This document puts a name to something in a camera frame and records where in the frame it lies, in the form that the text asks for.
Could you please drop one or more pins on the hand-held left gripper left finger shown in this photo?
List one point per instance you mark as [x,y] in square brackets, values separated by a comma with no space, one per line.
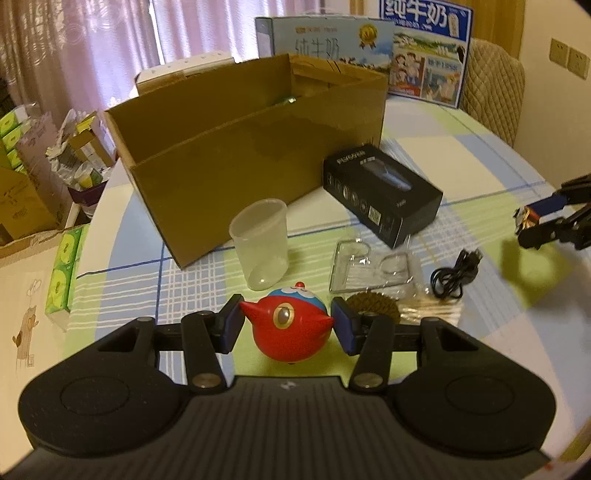
[231,325]

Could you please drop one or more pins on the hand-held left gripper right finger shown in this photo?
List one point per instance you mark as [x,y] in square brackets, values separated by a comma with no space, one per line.
[344,330]

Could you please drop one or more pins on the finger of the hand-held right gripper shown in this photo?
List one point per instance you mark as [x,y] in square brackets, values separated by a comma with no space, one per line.
[540,233]
[551,203]

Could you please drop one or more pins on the small red white item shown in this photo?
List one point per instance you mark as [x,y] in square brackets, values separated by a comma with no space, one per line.
[524,217]

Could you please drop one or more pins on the brown round biscuit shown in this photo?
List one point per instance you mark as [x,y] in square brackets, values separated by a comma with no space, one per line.
[374,304]

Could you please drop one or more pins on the red round cartoon toy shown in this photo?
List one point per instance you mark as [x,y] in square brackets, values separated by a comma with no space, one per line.
[286,337]

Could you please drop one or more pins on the pack of cotton swabs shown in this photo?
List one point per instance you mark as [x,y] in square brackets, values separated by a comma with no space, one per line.
[429,310]

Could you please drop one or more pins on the translucent plastic cup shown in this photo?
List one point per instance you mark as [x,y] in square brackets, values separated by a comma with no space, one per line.
[258,240]

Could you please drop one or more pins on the black product box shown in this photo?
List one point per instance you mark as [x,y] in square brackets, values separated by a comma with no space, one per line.
[392,207]

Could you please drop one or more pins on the brown cardboard box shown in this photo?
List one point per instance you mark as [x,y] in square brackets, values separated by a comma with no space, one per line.
[207,184]

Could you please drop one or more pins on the clear plastic packaging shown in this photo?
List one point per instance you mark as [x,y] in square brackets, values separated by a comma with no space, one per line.
[360,272]

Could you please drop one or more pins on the plaid tablecloth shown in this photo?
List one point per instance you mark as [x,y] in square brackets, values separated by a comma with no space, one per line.
[485,152]

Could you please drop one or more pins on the beige quilted chair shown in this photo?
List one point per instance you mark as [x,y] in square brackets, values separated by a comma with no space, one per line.
[494,83]

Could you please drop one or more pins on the green tissue pack stack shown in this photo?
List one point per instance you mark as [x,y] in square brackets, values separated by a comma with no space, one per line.
[64,267]

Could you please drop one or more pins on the dark blue milk carton box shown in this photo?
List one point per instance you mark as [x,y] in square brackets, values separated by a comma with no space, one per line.
[429,69]

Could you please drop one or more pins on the beige cartoon print cover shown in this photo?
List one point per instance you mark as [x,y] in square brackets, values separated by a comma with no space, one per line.
[27,314]

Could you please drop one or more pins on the brown cardboard carton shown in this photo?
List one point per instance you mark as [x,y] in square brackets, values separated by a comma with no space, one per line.
[23,198]

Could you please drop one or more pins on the white box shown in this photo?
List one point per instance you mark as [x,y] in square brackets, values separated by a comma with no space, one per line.
[184,69]

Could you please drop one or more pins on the light blue milk carton box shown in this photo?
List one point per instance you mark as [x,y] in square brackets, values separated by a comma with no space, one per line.
[323,41]

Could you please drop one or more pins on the bag of green packets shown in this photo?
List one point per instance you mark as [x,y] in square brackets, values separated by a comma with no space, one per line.
[14,134]

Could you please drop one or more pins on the pink curtain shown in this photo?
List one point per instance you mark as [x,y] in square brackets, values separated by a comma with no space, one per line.
[92,46]

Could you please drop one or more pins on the beige wall outlet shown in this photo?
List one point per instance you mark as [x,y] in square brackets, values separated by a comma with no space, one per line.
[558,50]
[578,61]

